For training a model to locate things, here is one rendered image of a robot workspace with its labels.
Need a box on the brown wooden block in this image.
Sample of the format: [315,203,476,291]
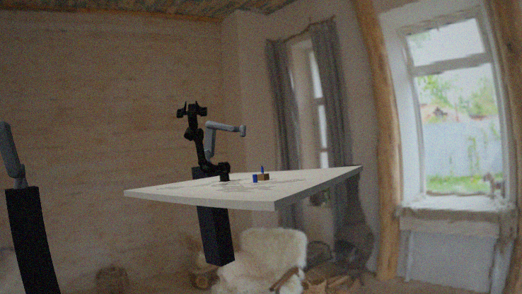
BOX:
[257,173,269,181]

